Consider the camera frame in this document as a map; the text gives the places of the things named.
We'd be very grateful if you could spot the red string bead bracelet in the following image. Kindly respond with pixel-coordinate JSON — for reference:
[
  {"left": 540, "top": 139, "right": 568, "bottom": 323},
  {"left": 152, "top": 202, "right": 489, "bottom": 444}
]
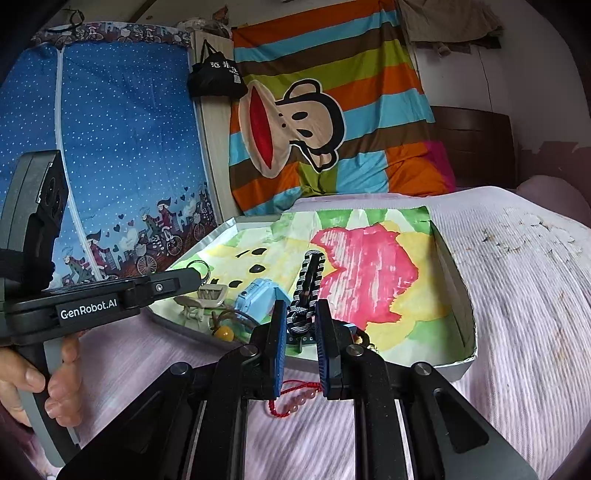
[{"left": 267, "top": 380, "right": 325, "bottom": 419}]

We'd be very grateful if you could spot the black white braided bracelet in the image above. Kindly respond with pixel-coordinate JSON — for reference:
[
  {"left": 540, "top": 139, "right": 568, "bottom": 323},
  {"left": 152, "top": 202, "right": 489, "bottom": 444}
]
[{"left": 285, "top": 249, "right": 328, "bottom": 337}]

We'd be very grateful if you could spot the blue kids smartwatch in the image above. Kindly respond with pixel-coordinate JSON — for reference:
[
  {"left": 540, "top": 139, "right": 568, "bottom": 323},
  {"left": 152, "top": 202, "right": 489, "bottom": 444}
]
[{"left": 233, "top": 279, "right": 290, "bottom": 325}]

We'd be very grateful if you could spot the silver ring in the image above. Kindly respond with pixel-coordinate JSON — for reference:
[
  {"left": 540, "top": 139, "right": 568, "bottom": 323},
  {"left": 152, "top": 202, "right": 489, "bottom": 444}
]
[{"left": 186, "top": 259, "right": 212, "bottom": 283}]

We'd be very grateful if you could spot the person's left hand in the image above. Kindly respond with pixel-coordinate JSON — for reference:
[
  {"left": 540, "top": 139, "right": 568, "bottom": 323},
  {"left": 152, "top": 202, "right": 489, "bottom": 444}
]
[{"left": 0, "top": 332, "right": 83, "bottom": 427}]

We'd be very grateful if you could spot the pink bed sheet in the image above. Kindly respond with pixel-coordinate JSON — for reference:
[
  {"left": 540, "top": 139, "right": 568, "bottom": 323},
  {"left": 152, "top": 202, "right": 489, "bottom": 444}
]
[{"left": 77, "top": 187, "right": 590, "bottom": 479}]

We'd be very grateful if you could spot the blue fabric wardrobe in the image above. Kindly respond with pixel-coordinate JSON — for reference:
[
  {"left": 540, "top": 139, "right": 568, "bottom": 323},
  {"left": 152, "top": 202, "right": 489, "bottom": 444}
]
[{"left": 1, "top": 22, "right": 216, "bottom": 287}]

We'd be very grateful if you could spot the dark wooden headboard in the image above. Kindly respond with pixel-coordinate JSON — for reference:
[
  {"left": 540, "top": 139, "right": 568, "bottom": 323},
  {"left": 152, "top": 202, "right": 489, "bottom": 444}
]
[{"left": 432, "top": 106, "right": 517, "bottom": 189}]

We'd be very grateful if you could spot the striped monkey blanket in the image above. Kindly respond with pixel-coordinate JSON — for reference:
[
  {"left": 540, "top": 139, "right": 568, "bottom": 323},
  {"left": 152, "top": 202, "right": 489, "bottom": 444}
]
[{"left": 229, "top": 1, "right": 456, "bottom": 215}]

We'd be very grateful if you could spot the pink pillow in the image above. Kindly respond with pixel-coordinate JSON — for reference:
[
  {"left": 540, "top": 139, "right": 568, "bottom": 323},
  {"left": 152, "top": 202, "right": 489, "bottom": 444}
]
[{"left": 516, "top": 175, "right": 591, "bottom": 227}]

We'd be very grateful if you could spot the black hanging bag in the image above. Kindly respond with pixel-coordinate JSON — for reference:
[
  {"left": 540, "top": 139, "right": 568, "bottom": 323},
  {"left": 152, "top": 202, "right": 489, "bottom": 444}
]
[{"left": 186, "top": 40, "right": 247, "bottom": 101}]

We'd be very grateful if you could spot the khaki hanging garment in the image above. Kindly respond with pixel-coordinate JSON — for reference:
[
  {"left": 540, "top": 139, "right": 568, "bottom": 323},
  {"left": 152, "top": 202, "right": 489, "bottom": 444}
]
[{"left": 399, "top": 0, "right": 504, "bottom": 56}]

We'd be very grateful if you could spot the black left camera box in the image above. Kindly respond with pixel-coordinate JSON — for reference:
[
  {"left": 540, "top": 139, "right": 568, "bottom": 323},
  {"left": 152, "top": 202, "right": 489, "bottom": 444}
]
[{"left": 1, "top": 150, "right": 69, "bottom": 299}]

